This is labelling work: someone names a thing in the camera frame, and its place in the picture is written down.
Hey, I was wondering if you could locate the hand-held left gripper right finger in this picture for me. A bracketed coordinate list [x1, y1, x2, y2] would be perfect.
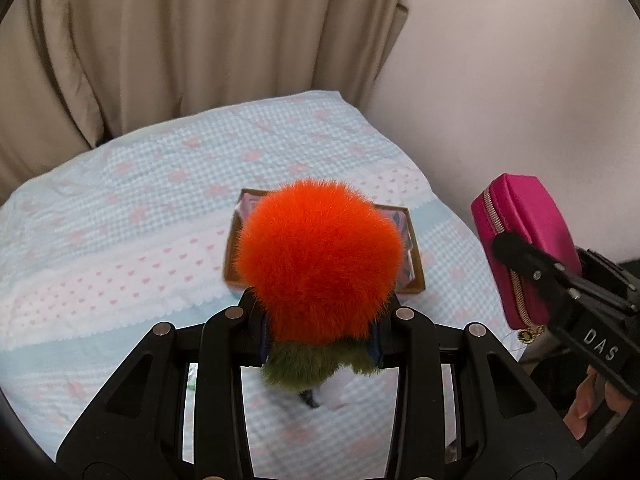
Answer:
[369, 294, 587, 480]

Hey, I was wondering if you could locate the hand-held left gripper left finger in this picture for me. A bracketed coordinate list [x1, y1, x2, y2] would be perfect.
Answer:
[56, 288, 273, 480]

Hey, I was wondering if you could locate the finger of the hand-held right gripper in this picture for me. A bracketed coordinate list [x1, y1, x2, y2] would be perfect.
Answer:
[491, 231, 632, 314]

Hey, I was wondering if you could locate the pink zipper pouch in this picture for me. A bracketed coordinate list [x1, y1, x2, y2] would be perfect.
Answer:
[470, 173, 583, 345]

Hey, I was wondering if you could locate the shallow cardboard box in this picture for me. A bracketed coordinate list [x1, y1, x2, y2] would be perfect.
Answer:
[222, 188, 427, 297]

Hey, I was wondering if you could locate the orange and green fur pompom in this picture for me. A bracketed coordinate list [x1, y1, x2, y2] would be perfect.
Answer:
[232, 178, 405, 409]

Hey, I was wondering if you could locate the person's right hand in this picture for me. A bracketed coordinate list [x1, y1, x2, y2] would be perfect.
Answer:
[562, 364, 628, 442]

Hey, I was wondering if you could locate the blue and pink patterned blanket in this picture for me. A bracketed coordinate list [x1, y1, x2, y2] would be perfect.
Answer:
[0, 90, 526, 467]

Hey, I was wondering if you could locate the beige curtain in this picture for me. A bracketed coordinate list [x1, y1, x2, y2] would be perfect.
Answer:
[0, 0, 417, 192]

